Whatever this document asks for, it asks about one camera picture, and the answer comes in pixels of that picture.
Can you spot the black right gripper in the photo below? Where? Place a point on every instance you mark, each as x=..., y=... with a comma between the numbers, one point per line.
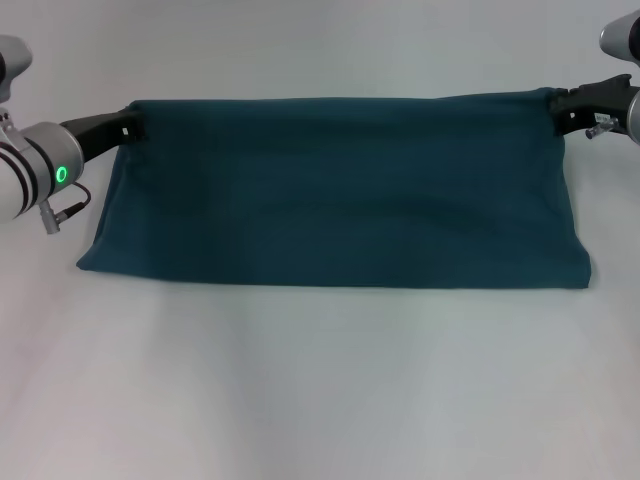
x=597, y=102

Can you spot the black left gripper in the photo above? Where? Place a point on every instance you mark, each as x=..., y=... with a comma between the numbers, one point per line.
x=97, y=132

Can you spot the teal blue shirt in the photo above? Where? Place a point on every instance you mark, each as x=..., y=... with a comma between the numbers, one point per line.
x=325, y=200

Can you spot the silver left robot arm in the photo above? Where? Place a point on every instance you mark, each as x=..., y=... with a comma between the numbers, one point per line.
x=30, y=160

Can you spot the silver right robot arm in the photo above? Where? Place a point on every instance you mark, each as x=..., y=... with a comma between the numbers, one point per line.
x=625, y=37

